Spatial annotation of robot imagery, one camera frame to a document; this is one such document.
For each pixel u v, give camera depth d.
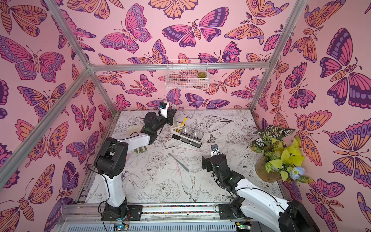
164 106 0.78
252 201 0.52
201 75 0.92
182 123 0.97
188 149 0.97
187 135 1.01
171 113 0.88
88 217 0.74
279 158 0.68
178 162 0.92
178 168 0.90
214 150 0.71
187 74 0.96
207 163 0.75
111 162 0.52
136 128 1.09
